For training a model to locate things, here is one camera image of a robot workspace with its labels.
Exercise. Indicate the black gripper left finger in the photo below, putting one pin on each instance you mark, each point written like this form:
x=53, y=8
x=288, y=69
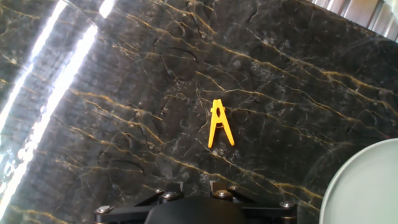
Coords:
x=168, y=196

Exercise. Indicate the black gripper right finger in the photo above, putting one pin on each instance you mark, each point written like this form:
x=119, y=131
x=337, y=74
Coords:
x=224, y=193

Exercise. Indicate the orange plastic clothespin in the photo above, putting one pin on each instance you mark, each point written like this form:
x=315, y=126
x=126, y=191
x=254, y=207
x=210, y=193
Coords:
x=212, y=133

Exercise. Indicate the black gold-veined marble mat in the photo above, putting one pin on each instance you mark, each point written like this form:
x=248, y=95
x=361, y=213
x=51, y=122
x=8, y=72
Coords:
x=124, y=93

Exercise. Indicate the pale green round plate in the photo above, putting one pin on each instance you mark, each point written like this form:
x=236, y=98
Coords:
x=367, y=193

